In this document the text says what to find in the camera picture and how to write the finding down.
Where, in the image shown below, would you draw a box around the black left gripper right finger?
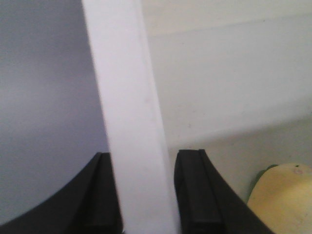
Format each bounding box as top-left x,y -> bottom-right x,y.
174,149 -> 272,234

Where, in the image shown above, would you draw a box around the white plastic tote box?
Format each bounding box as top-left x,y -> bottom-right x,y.
0,0 -> 312,234

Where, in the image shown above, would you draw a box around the yellow plush egg toy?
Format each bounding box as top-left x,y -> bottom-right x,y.
247,163 -> 312,234

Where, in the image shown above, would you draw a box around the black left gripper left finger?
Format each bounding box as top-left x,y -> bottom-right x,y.
0,153 -> 122,234

